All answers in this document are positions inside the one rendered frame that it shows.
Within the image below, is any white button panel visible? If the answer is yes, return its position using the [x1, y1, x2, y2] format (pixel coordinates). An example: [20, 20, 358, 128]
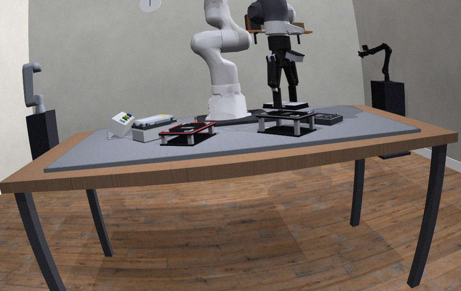
[107, 112, 135, 140]

